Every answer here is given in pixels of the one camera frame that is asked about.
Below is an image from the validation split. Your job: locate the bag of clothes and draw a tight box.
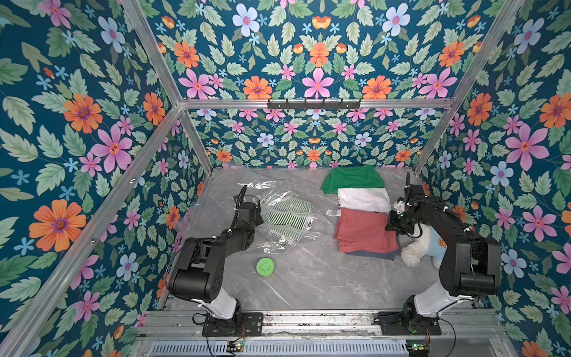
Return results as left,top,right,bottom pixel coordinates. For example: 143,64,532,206
248,179,335,254

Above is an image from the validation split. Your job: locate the navy blue garment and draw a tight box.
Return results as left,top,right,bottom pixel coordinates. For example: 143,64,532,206
346,249,400,261

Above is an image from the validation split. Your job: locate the red garment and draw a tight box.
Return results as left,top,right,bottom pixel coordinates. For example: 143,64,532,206
335,208,399,254

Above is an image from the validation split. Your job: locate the green tank top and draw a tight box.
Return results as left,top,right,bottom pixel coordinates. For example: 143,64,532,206
321,165,385,194

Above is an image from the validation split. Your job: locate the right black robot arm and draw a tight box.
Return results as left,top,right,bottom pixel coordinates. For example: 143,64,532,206
386,180,501,323

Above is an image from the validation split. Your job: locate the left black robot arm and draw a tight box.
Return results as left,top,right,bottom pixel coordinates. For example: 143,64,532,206
167,185,263,321

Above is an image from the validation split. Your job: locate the white teddy bear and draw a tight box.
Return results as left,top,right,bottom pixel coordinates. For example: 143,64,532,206
401,223,448,270

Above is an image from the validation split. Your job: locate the green white striped garment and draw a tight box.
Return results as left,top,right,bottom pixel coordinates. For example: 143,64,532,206
260,195,313,229

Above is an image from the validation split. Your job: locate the green round lid container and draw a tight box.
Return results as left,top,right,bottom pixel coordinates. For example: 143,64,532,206
256,257,275,278

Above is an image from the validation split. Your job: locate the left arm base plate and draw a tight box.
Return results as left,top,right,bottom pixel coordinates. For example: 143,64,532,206
202,312,264,338

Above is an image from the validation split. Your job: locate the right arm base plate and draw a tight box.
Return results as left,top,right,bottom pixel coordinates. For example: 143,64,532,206
373,312,442,336

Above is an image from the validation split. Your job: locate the black hook rail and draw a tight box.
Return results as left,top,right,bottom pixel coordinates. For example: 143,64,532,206
266,99,361,111

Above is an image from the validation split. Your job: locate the aluminium front rail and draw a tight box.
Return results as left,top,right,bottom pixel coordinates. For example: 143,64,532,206
139,309,508,339

